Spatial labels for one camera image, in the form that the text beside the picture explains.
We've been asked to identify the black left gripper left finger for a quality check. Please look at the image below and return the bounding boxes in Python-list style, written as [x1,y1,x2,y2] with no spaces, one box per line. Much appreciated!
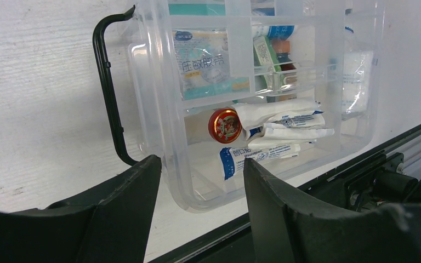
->
[0,155,162,262]

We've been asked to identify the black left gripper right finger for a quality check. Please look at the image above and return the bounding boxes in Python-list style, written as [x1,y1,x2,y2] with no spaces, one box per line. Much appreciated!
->
[243,159,421,262]

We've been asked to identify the blue white wipe packets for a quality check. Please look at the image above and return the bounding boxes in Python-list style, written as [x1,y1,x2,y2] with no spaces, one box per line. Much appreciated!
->
[219,98,335,180]

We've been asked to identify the small red round cap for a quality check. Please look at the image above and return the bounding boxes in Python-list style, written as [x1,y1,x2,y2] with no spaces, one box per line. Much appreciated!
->
[208,108,242,144]

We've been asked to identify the clear plastic medicine box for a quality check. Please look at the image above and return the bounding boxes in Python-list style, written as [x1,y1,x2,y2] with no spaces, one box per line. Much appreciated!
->
[93,1,385,213]

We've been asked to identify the white bandage roll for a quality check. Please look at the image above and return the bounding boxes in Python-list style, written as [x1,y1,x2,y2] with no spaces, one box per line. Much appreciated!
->
[342,26,374,115]

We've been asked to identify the teal packet of supplies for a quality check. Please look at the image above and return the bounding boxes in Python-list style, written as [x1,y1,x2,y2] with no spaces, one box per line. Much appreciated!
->
[172,22,250,100]

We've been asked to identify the small green box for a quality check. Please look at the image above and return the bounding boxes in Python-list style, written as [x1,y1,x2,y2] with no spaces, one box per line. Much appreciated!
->
[253,36,283,95]

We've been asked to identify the brown bottle orange label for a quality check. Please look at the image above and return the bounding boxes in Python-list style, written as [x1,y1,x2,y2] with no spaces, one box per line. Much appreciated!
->
[271,39,297,102]

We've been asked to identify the white bottle blue label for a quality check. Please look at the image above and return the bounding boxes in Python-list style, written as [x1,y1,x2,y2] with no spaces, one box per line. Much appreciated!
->
[252,7,297,41]

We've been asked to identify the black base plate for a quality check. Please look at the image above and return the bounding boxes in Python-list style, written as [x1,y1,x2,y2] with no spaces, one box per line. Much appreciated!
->
[158,125,421,262]

